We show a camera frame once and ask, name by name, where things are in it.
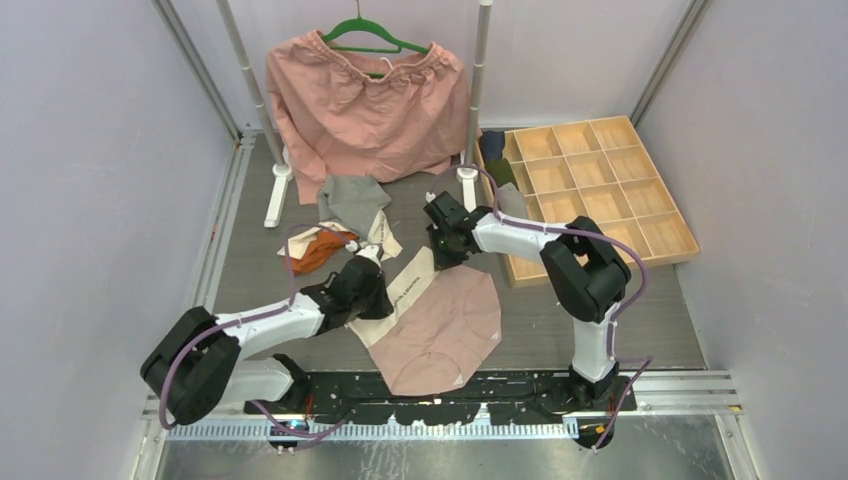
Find pink underwear cream waistband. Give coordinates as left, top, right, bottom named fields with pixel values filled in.
left=348, top=247, right=502, bottom=397

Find grey underwear cream waistband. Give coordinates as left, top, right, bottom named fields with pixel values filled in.
left=316, top=175, right=403, bottom=260
left=497, top=182, right=529, bottom=219

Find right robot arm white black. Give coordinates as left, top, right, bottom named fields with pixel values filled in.
left=424, top=192, right=632, bottom=409

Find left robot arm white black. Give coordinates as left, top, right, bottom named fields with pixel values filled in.
left=140, top=246, right=394, bottom=429

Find orange underwear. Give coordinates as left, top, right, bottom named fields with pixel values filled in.
left=289, top=230, right=358, bottom=276

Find dark green rolled garment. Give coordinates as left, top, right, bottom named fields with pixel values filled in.
left=485, top=157, right=519, bottom=191

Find dark blue rolled garment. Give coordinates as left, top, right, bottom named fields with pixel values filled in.
left=478, top=130, right=506, bottom=163

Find pink shorts on hanger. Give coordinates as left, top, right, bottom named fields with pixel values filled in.
left=266, top=30, right=470, bottom=205

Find wooden compartment tray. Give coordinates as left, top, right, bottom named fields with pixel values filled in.
left=503, top=116, right=700, bottom=267

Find green clothes hanger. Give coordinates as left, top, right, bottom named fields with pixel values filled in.
left=322, top=0, right=433, bottom=79

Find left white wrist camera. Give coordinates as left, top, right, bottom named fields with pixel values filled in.
left=345, top=241, right=383, bottom=267

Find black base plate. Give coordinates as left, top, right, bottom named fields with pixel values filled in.
left=262, top=370, right=637, bottom=426

